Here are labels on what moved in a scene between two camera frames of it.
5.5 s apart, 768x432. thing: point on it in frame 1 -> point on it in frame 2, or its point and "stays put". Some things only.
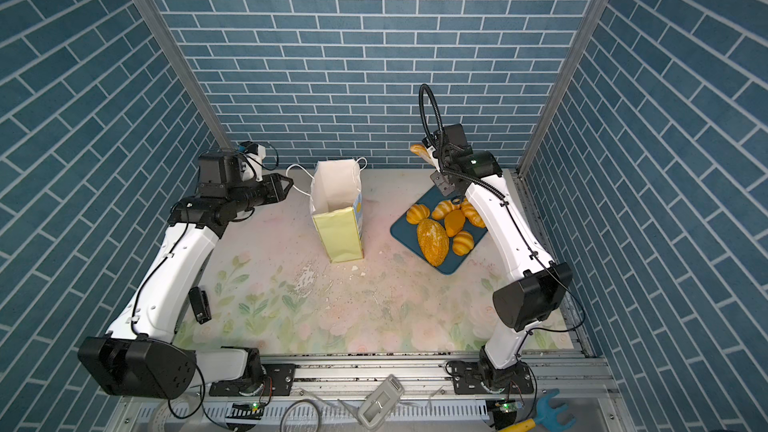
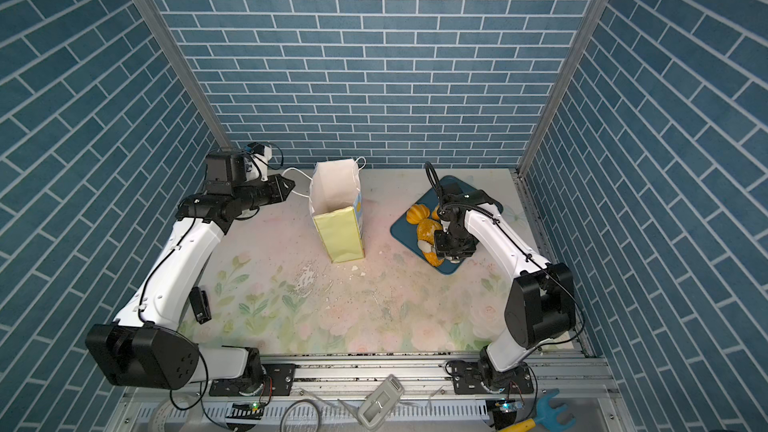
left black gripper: (271, 184) stays put
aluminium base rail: (434, 392) stays put
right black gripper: (436, 176) -> (464, 251)
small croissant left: (416, 213) stays put
